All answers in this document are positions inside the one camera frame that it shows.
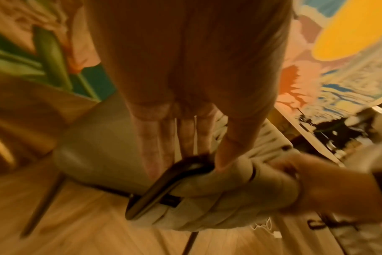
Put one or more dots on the yellow sun landscape painting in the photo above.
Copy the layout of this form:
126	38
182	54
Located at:
342	62

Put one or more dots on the person's left hand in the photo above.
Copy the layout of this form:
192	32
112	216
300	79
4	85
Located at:
191	54

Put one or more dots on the white patterned cloth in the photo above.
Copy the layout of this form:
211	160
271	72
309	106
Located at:
367	240

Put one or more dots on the person's right hand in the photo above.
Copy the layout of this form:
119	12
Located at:
329	189

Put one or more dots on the beige chair with metal legs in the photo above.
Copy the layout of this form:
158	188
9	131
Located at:
96	149

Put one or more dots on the black smartphone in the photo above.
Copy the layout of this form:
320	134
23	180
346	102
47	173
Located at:
165	189

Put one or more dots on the person's right forearm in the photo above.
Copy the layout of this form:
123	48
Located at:
381	169

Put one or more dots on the tulip flower painting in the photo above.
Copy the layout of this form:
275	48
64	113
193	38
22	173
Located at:
49	52

